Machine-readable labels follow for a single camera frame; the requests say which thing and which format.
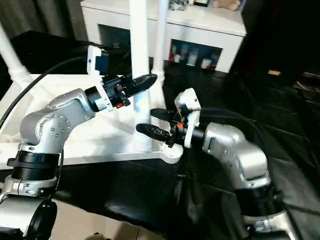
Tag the white plastic table leg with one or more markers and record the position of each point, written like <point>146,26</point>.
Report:
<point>161,40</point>
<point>140,40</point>
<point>10,55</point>

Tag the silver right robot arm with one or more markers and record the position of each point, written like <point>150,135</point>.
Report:
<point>235,150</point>

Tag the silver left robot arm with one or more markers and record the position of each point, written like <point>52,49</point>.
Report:
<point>50,125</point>

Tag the black work mat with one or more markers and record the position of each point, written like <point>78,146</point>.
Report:
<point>150,200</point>

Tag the small grey object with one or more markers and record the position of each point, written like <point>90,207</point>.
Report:
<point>177,4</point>

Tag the white cabinet with glass doors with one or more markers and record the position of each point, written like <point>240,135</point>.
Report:
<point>215,27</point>

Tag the grey curtain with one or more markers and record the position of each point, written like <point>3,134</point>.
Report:
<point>40,20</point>

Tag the small yellow tag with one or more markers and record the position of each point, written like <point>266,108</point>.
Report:
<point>274,72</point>

